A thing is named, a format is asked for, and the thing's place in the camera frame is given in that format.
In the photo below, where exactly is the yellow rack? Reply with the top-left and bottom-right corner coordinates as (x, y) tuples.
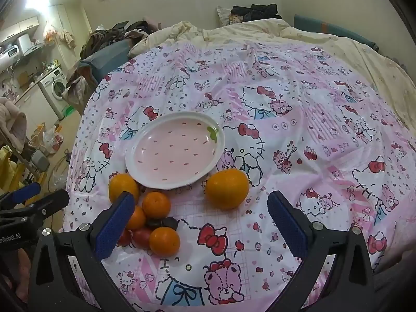
(0, 148), (36, 199)

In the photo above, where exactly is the blue bed frame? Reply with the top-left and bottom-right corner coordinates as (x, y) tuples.
(80, 39), (144, 85)

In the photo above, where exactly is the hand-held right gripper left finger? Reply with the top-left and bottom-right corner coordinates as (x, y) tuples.
(28, 191), (144, 312)

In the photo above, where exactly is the range hood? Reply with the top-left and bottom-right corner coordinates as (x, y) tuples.
(18, 34), (44, 57)

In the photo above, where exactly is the medium orange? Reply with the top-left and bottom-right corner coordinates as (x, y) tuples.
(108, 173), (140, 204)

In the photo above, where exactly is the grey box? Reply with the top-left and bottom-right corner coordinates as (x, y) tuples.
(30, 151), (50, 173)

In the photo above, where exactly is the white plastic bag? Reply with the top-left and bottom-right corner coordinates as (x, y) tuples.
(42, 125), (64, 153)

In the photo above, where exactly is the pile of dark clothes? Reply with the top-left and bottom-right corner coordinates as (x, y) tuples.
(231, 4), (283, 22)

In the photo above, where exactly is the large orange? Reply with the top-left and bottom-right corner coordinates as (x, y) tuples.
(205, 168), (250, 210)

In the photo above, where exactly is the small orange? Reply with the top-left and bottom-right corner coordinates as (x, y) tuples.
(142, 191), (171, 219)
(149, 226), (181, 257)
(125, 205), (147, 231)

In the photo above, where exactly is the cream duvet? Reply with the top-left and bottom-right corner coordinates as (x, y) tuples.
(128, 19), (416, 137)

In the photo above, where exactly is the red tomato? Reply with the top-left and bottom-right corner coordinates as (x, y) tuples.
(132, 227), (153, 250)
(116, 229), (132, 247)

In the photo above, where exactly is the floral pillow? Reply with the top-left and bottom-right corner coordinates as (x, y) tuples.
(216, 6), (243, 27)

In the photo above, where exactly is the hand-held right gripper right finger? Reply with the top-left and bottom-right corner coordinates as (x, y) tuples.
(267, 190), (376, 312)

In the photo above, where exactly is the white wall cabinet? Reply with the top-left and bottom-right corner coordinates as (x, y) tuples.
(0, 16), (41, 42)

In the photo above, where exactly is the heap of brown clothes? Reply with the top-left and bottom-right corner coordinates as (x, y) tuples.
(80, 21), (153, 61)

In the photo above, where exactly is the white washing machine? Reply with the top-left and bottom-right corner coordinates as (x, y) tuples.
(38, 66), (74, 120)

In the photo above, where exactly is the teal headboard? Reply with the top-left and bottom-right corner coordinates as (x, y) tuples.
(294, 14), (379, 51)

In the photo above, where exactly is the pink strawberry-shaped plate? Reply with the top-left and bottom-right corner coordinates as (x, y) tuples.
(125, 111), (225, 190)

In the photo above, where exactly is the beige plush cloth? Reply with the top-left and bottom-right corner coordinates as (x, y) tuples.
(0, 97), (27, 153)

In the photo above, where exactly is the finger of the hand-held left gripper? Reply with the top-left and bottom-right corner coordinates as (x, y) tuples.
(0, 182), (42, 209)
(0, 188), (70, 223)

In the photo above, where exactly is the pink cartoon printed blanket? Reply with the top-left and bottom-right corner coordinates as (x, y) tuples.
(63, 37), (416, 312)

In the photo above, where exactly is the white water heater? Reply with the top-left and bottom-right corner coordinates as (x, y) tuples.
(0, 44), (23, 69)

